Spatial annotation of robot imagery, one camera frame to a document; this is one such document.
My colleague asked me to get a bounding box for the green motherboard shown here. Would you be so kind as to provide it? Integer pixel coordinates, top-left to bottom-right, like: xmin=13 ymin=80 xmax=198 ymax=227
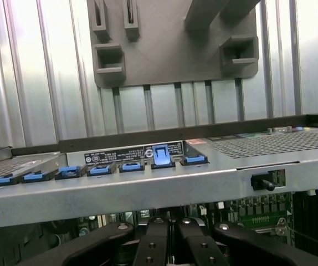
xmin=75 ymin=188 xmax=318 ymax=250

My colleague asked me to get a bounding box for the grey parts rack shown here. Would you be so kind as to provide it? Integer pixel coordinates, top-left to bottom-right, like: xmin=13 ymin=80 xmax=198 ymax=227
xmin=86 ymin=0 xmax=259 ymax=89

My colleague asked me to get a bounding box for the black case lock latch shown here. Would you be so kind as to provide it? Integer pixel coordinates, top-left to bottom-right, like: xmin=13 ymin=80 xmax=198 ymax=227
xmin=250 ymin=172 xmax=276 ymax=192

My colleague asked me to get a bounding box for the grey black PC case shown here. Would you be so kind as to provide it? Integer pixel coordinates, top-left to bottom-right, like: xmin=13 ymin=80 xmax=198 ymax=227
xmin=0 ymin=112 xmax=318 ymax=266

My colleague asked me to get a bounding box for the CPU socket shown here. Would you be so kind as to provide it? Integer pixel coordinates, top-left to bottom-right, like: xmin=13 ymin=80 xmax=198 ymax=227
xmin=249 ymin=215 xmax=297 ymax=244

